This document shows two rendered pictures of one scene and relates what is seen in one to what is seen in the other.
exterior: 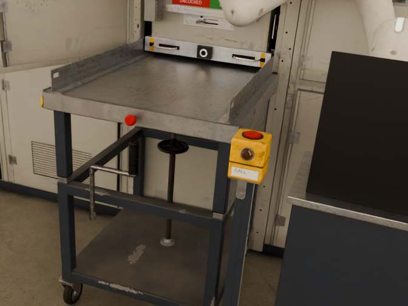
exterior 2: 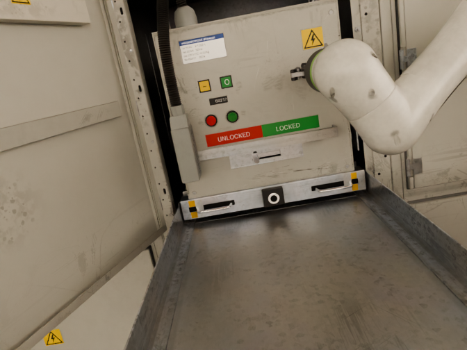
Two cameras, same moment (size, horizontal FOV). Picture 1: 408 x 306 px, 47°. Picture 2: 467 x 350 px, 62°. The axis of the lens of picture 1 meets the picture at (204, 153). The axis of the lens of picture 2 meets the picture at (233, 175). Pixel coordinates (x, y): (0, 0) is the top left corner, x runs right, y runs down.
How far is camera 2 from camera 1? 0.98 m
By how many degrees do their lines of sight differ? 15
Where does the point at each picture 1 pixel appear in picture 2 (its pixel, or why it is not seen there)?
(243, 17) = (413, 137)
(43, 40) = (42, 280)
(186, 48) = (244, 200)
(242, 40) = (319, 165)
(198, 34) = (255, 176)
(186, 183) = not seen: outside the picture
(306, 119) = not seen: hidden behind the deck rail
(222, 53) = (297, 189)
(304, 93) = (420, 205)
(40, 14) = (26, 240)
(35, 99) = not seen: hidden behind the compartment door
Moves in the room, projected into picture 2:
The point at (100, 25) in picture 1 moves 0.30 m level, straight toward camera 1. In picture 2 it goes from (117, 212) to (152, 248)
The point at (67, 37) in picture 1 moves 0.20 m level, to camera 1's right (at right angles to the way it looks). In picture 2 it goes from (78, 254) to (165, 230)
